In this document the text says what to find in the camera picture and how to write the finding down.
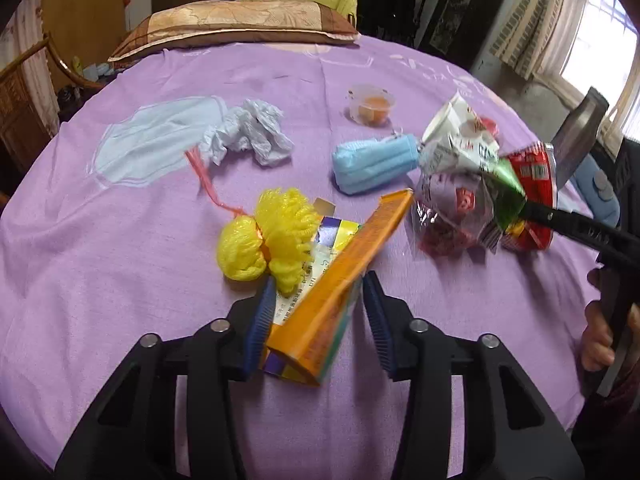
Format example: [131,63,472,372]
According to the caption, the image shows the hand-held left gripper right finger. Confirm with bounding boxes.
[362,270,586,480]

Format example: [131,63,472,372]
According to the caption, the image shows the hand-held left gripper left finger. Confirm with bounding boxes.
[55,277,279,480]

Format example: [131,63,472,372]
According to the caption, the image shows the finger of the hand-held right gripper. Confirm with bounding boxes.
[519,202,640,264]

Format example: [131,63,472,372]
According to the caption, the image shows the orange cardboard box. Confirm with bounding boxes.
[264,189,416,387]

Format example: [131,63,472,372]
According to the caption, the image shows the silver green snack wrapper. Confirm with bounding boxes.
[417,140,527,233]

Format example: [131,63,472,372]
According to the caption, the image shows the purple yellow carton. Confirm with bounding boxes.
[257,199,364,386]

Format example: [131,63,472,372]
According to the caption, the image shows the yellow foam fruit net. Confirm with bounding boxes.
[216,187,322,297]

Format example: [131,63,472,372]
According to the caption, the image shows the clear red snack wrapper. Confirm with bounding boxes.
[410,170,502,259]

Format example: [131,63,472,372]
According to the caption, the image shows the crushed white paper cup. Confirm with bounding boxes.
[420,92,501,162]

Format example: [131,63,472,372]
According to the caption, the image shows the person's right hand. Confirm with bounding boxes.
[580,267,620,372]

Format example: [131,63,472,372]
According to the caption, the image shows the blue padded cloth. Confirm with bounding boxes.
[570,154,622,232]

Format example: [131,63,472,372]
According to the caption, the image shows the grey metal bottle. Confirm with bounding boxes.
[552,86,610,189]

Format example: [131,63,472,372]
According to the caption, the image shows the blue face mask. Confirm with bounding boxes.
[331,132,420,195]

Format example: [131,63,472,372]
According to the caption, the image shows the red mesh strip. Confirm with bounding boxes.
[184,148,247,217]

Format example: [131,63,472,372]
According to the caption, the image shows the window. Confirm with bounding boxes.
[557,0,640,112]

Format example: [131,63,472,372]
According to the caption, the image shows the crumpled white tissue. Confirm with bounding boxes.
[200,99,295,167]

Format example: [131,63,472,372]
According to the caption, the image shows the striped beige curtain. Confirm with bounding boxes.
[487,0,589,82]

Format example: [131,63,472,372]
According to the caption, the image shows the clear plastic cup orange contents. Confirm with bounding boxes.
[347,84,396,127]

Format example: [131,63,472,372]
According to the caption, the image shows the dark framed picture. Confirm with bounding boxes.
[417,0,489,57]

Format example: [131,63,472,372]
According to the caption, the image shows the black jacket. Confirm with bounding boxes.
[358,0,417,49]

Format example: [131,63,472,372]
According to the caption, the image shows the brown beige pillow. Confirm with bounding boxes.
[107,0,361,64]

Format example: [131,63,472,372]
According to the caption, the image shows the wooden armchair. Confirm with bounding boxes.
[0,32,109,177]

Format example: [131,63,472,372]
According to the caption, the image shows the floral red white curtain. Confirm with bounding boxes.
[9,0,62,137]

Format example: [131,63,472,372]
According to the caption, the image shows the wooden door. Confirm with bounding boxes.
[42,0,127,88]

